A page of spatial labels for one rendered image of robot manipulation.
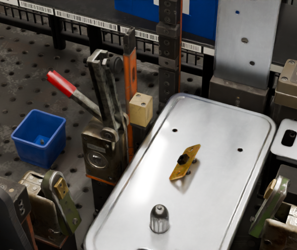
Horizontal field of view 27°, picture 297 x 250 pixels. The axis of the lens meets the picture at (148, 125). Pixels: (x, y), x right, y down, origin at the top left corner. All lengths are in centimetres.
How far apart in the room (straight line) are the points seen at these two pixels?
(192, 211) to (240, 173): 12
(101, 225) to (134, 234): 6
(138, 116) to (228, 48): 23
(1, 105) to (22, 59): 20
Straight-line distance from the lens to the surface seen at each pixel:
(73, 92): 110
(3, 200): 88
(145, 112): 115
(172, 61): 136
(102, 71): 104
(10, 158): 159
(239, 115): 123
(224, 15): 121
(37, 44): 192
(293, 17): 145
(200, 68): 170
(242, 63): 126
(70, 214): 104
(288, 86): 123
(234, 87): 129
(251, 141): 118
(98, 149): 113
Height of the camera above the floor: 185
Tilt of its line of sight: 45 degrees down
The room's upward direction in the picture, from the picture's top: 1 degrees counter-clockwise
